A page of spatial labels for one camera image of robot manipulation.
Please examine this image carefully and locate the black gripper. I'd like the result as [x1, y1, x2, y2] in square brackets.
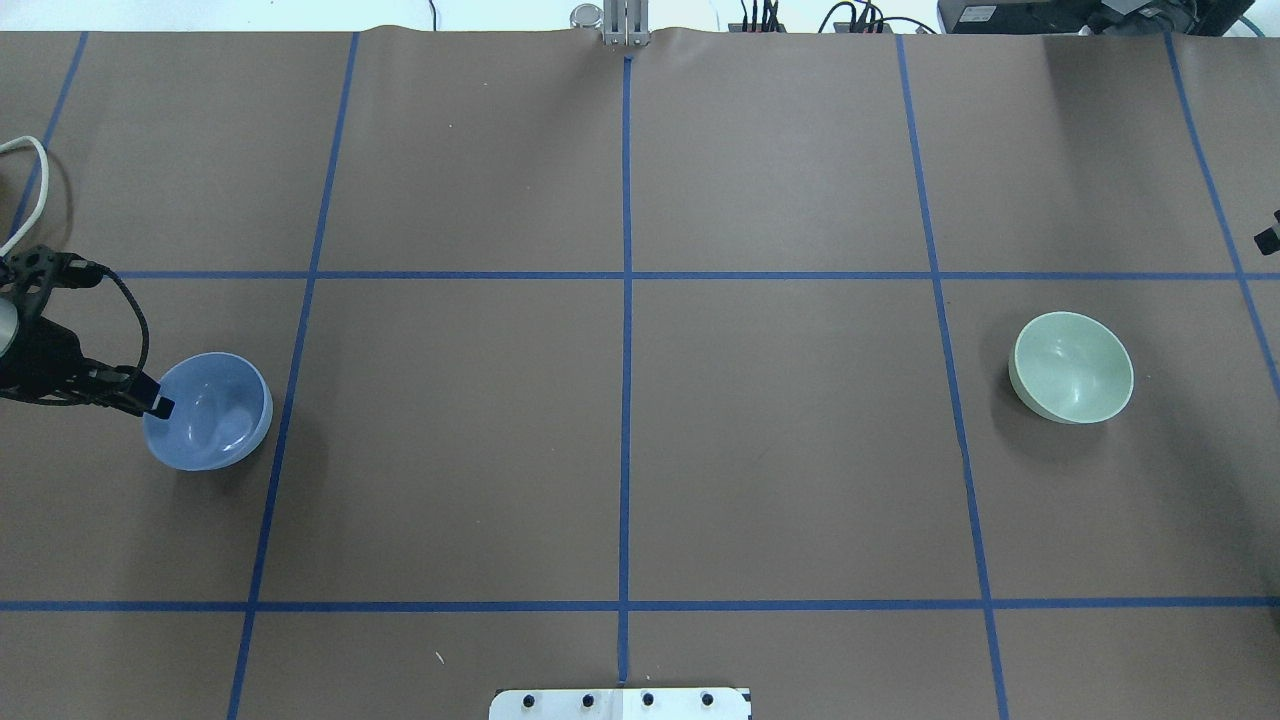
[1, 310, 174, 420]

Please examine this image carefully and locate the blue bowl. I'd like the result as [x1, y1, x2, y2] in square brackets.
[142, 352, 275, 471]

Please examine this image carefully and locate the green bowl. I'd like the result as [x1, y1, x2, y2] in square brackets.
[1007, 311, 1135, 425]

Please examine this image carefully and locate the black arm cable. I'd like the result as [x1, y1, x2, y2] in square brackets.
[70, 263, 151, 375]

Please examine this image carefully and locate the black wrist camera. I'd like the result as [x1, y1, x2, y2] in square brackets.
[1, 246, 108, 322]

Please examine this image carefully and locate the white toaster power cord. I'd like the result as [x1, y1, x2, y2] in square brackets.
[0, 136, 50, 259]

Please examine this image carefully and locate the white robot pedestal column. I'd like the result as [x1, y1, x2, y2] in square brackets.
[488, 687, 753, 719]

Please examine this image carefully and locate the aluminium frame post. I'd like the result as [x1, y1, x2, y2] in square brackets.
[600, 0, 652, 47]

